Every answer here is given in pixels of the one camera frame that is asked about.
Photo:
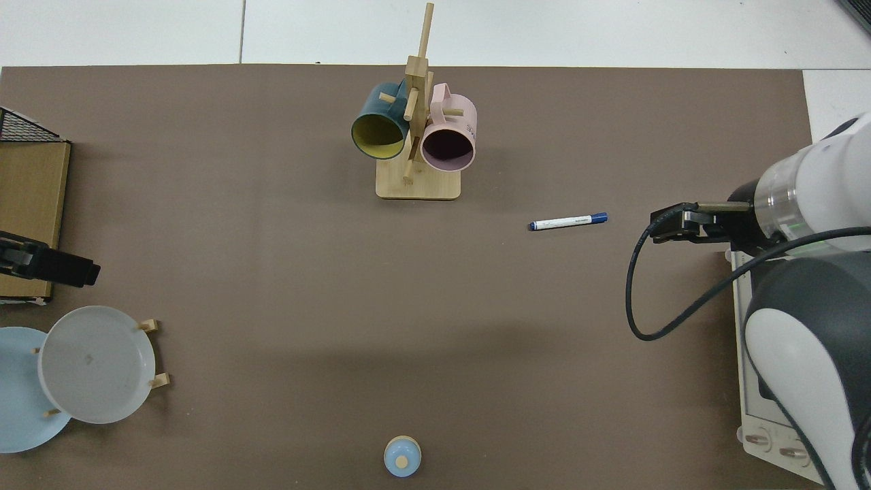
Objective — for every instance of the blue capped white marker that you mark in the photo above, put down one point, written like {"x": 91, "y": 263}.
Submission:
{"x": 565, "y": 222}

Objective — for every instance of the wooden plate rack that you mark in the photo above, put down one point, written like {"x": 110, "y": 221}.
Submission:
{"x": 150, "y": 326}

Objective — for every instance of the grey plate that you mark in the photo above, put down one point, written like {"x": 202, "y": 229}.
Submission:
{"x": 95, "y": 367}

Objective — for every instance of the light blue plate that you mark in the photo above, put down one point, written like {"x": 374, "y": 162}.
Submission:
{"x": 17, "y": 408}

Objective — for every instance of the brown table cloth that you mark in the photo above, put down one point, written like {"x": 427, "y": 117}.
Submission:
{"x": 272, "y": 272}

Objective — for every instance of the pale toaster oven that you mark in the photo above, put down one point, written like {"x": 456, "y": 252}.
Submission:
{"x": 762, "y": 435}

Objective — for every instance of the pink cup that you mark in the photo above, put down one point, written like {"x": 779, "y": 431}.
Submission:
{"x": 457, "y": 124}

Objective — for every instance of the dark grey equipment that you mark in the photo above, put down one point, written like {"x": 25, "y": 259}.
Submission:
{"x": 859, "y": 12}

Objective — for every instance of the wooden cup stand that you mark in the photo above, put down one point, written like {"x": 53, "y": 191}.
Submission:
{"x": 422, "y": 185}

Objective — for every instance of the dark teal cup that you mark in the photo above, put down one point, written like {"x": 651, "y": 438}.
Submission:
{"x": 371, "y": 105}

